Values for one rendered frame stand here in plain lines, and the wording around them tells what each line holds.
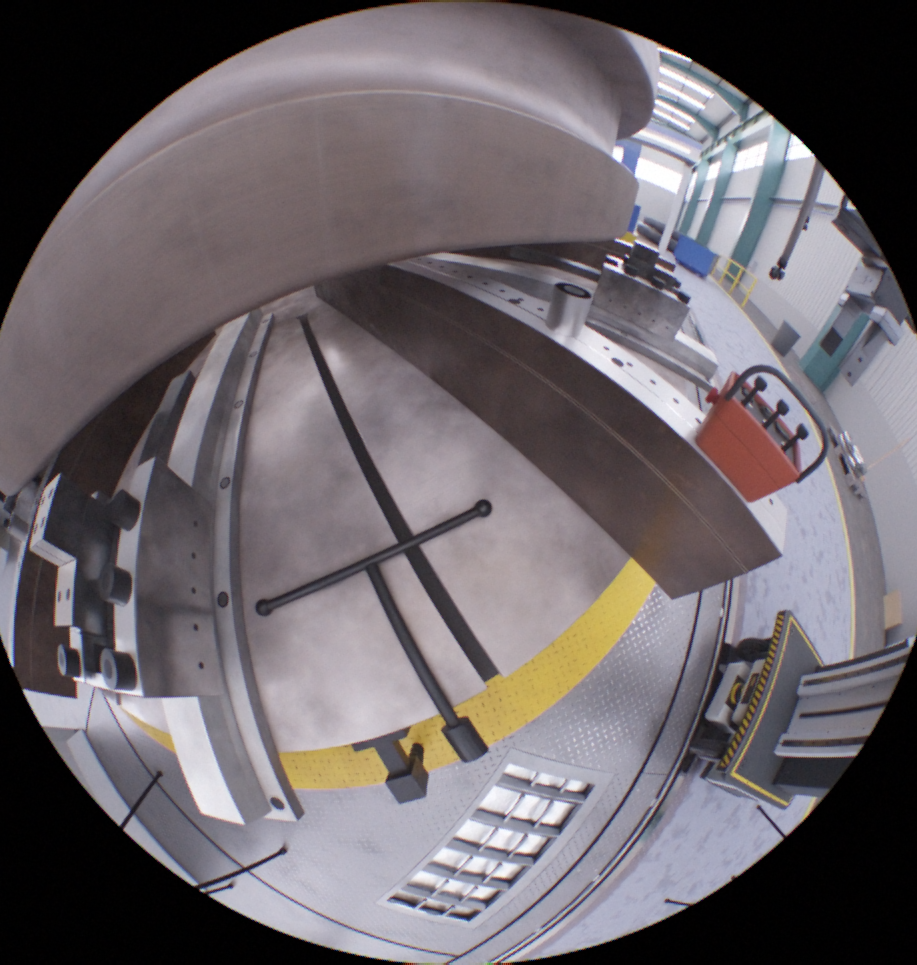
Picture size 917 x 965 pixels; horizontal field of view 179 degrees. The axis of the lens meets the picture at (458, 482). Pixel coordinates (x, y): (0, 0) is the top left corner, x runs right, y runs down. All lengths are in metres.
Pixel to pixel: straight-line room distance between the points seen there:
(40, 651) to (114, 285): 1.54
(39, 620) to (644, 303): 2.95
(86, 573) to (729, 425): 1.08
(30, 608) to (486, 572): 1.82
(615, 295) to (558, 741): 1.78
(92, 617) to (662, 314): 1.98
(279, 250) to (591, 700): 1.31
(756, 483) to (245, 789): 1.17
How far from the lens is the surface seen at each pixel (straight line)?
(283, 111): 0.42
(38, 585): 1.69
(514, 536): 0.73
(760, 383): 0.55
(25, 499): 2.57
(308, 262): 0.42
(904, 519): 7.25
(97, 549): 0.68
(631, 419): 0.58
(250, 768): 0.86
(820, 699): 1.60
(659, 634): 1.27
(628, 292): 1.50
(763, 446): 0.54
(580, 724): 1.13
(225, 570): 0.85
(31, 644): 1.76
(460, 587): 0.68
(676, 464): 0.59
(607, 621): 1.13
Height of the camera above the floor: 0.98
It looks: 60 degrees down
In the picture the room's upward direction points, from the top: 4 degrees clockwise
